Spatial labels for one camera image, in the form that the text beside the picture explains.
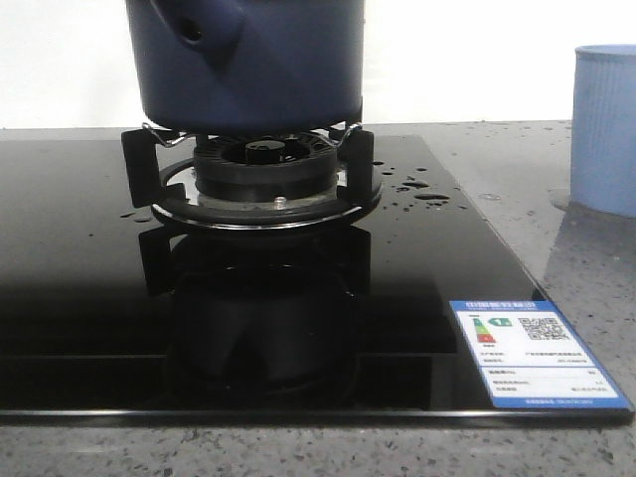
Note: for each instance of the right gas burner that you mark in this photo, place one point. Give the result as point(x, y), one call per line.
point(260, 169)

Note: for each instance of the blue white energy label sticker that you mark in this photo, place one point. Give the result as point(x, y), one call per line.
point(529, 357)

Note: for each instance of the black glass gas cooktop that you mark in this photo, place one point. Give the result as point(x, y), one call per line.
point(108, 317)

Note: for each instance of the blue saucepan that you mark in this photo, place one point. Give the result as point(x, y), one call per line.
point(238, 67)

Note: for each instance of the black right pan support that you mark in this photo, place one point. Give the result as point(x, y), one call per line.
point(172, 195)

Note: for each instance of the light blue ribbed cup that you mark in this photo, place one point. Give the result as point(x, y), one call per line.
point(602, 155)

